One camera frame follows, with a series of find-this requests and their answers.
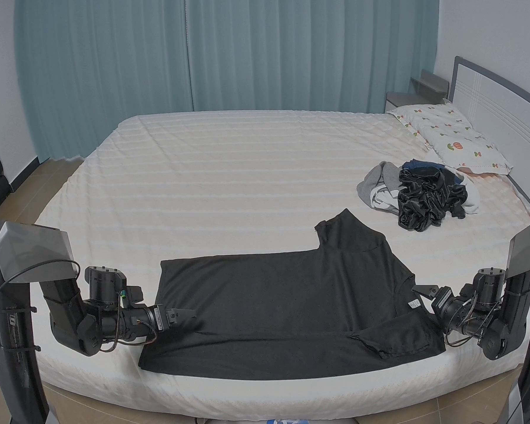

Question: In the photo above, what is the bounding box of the white printed pillow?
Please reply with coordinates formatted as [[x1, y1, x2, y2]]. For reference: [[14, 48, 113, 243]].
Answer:
[[386, 100, 515, 176]]

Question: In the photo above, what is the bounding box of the bed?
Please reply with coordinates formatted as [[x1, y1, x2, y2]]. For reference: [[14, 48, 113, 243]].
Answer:
[[0, 56, 530, 416]]

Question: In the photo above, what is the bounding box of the blue-green curtain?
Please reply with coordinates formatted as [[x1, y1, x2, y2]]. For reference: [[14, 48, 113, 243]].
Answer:
[[185, 0, 440, 115], [15, 0, 195, 160]]

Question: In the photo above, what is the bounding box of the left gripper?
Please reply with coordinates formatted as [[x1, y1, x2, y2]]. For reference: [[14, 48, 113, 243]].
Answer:
[[130, 305, 199, 339]]

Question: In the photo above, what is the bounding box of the black T-shirt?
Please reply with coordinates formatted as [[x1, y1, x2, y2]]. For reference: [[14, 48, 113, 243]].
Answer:
[[138, 208, 447, 376]]

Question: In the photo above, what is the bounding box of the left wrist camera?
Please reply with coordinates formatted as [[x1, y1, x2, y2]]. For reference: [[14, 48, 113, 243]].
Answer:
[[118, 284, 144, 308]]

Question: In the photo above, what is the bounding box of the grey bedside table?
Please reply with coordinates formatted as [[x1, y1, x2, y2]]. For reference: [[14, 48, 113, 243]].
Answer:
[[385, 70, 450, 114]]

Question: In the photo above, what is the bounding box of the black cable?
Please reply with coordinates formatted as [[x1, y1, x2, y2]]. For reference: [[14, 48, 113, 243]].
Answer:
[[0, 258, 81, 348], [443, 321, 484, 349]]

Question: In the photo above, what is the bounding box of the pile of clothes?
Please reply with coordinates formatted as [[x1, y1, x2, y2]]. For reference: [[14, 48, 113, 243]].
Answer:
[[357, 159, 482, 233]]

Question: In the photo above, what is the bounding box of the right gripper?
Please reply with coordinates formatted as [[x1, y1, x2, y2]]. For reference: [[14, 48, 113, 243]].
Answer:
[[411, 283, 468, 329]]

